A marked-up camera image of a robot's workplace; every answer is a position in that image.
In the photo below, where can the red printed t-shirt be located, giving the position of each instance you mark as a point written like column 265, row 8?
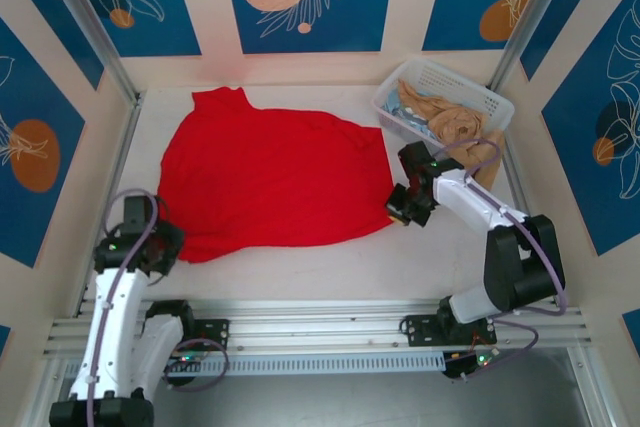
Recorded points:
column 275, row 177

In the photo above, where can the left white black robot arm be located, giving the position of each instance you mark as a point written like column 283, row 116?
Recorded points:
column 115, row 307

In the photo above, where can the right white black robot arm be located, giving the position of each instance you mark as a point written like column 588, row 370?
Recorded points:
column 465, row 197

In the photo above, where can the tan t-shirt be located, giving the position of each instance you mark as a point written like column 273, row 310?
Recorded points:
column 457, row 124

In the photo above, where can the light blue t-shirt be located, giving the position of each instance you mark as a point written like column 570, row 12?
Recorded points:
column 400, row 108

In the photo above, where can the white plastic lattice basket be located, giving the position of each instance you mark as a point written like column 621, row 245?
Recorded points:
column 450, row 79

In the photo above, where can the black control board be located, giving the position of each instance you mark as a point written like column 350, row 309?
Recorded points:
column 472, row 362

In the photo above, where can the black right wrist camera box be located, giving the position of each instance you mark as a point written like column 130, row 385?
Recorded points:
column 397, row 198

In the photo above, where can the aluminium rail frame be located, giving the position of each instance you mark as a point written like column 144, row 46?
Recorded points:
column 310, row 319

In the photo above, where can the aluminium corner post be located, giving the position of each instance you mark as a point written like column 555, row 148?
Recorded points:
column 85, row 17
column 525, row 17

